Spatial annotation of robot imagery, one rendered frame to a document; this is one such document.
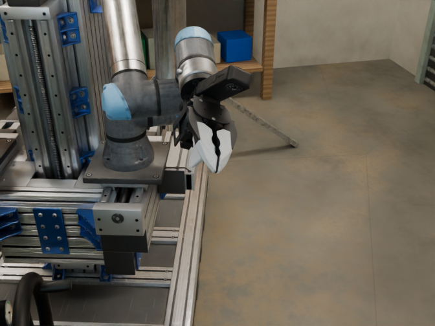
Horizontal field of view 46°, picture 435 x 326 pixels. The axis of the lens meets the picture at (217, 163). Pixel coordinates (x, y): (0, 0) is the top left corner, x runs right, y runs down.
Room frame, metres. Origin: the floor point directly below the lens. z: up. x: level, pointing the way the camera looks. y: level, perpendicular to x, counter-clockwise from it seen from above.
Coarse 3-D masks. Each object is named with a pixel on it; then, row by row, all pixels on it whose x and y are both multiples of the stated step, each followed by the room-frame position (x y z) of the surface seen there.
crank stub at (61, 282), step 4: (60, 280) 0.74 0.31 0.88; (64, 280) 0.74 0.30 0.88; (68, 280) 0.74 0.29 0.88; (44, 284) 0.73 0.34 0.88; (48, 284) 0.73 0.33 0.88; (52, 284) 0.73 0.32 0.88; (56, 284) 0.73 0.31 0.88; (60, 284) 0.73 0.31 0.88; (64, 284) 0.73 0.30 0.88; (68, 284) 0.73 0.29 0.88; (44, 288) 0.72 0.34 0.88; (48, 288) 0.72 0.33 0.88; (52, 288) 0.72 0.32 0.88; (56, 288) 0.73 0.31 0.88; (60, 288) 0.73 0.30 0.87; (64, 288) 0.73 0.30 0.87; (68, 288) 0.73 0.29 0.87; (44, 292) 0.72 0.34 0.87; (48, 292) 0.72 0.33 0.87; (52, 292) 0.72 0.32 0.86; (56, 292) 0.73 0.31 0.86
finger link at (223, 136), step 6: (216, 132) 0.74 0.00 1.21; (222, 132) 0.75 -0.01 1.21; (228, 132) 0.75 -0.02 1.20; (216, 138) 0.73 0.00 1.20; (222, 138) 0.73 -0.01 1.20; (228, 138) 0.74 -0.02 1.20; (216, 144) 0.73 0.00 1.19; (222, 144) 0.72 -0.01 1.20; (228, 144) 0.72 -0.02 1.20; (216, 150) 0.71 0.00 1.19; (222, 150) 0.70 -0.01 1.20; (228, 150) 0.71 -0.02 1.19; (222, 156) 0.69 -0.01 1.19; (228, 156) 0.70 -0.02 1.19; (222, 162) 0.68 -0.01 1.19; (222, 168) 0.68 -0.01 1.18
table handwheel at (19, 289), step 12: (24, 276) 0.69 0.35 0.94; (36, 276) 0.71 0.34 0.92; (24, 288) 0.65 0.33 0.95; (36, 288) 0.73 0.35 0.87; (24, 300) 0.62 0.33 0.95; (36, 300) 0.75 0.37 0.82; (48, 300) 0.76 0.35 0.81; (12, 312) 0.60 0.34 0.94; (24, 312) 0.60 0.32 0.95; (48, 312) 0.75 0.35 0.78; (12, 324) 0.58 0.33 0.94; (24, 324) 0.58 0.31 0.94; (48, 324) 0.74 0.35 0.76
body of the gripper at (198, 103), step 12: (192, 84) 0.85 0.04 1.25; (192, 96) 0.85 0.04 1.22; (204, 96) 0.80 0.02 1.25; (180, 108) 0.86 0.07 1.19; (204, 108) 0.78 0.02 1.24; (216, 108) 0.79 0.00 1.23; (180, 120) 0.79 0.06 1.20; (204, 120) 0.75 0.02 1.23; (216, 120) 0.76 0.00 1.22; (228, 120) 0.77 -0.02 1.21; (180, 132) 0.78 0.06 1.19; (180, 144) 0.77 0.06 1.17; (192, 144) 0.77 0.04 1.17
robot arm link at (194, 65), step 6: (186, 60) 0.90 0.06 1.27; (192, 60) 0.89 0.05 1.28; (198, 60) 0.89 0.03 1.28; (204, 60) 0.90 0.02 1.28; (186, 66) 0.89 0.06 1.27; (192, 66) 0.88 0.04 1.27; (198, 66) 0.88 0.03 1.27; (204, 66) 0.88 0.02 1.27; (210, 66) 0.89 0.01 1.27; (180, 72) 0.89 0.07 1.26; (186, 72) 0.87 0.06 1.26; (192, 72) 0.86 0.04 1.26; (198, 72) 0.87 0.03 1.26; (204, 72) 0.87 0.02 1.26; (210, 72) 0.87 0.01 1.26; (216, 72) 0.89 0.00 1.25; (180, 78) 0.88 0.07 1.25; (180, 84) 0.87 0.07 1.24
